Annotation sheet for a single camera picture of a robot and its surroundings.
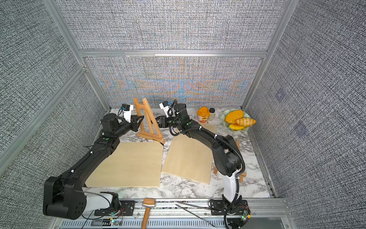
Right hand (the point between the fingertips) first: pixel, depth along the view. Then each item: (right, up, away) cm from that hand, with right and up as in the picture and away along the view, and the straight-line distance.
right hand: (151, 118), depth 79 cm
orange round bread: (+54, +2, +28) cm, 61 cm away
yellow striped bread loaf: (+61, -2, +21) cm, 65 cm away
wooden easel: (+3, -9, -2) cm, 10 cm away
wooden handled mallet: (-1, -44, -4) cm, 44 cm away
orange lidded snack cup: (+32, +4, +25) cm, 41 cm away
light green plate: (+48, 0, +28) cm, 55 cm away
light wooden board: (+22, -25, +13) cm, 36 cm away
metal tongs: (+15, -46, -2) cm, 48 cm away
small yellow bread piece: (+55, -5, +24) cm, 60 cm away
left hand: (-4, +2, 0) cm, 5 cm away
